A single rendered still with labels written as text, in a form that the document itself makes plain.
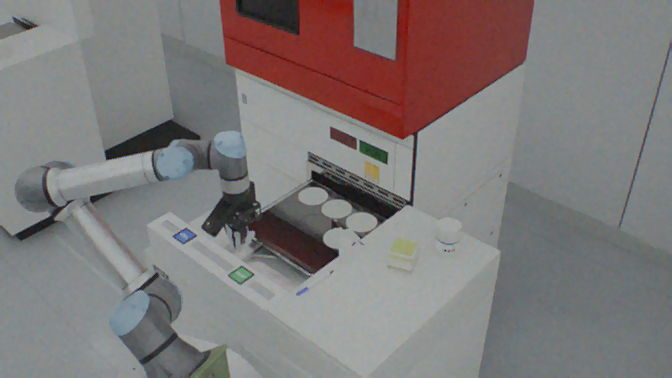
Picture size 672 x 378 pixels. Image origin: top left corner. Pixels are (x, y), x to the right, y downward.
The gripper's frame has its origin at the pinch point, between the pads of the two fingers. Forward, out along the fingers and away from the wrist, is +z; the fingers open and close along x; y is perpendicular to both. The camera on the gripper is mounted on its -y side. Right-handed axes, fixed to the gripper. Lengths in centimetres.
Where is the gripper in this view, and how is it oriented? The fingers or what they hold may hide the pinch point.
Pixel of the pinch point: (236, 249)
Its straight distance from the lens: 189.0
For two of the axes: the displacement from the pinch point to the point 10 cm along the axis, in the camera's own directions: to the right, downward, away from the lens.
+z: 0.2, 8.2, 5.7
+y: 6.9, -4.3, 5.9
